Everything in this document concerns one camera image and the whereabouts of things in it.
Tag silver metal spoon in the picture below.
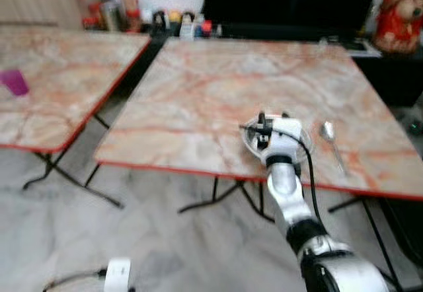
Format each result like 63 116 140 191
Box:
319 121 349 177

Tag black folding table legs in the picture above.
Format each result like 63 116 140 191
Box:
177 175 404 292
23 112 124 209

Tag black television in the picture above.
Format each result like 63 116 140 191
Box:
203 0 383 41

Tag black and white box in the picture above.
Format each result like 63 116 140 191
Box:
178 13 197 40

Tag black mouse figurine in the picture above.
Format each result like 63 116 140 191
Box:
152 9 170 36

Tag red and gold statue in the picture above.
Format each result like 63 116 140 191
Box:
372 0 423 55

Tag metal tin can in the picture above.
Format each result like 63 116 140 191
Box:
102 1 121 32

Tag short red lid jar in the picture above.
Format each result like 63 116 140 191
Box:
82 16 101 30

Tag clear red lid jar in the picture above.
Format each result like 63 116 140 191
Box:
75 0 91 22

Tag light wooden cabinet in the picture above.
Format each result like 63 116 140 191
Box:
0 0 88 28

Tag purple plastic cup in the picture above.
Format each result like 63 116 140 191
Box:
0 69 31 98

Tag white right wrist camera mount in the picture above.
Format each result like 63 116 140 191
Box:
263 116 305 168

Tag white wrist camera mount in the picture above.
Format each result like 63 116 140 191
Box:
104 258 132 292
263 116 305 168

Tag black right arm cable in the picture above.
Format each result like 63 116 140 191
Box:
239 123 323 225

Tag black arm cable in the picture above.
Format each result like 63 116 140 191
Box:
43 268 108 292
239 123 323 225

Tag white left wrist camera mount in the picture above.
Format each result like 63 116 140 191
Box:
104 258 132 292

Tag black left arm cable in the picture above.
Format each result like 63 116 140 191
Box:
43 268 108 292

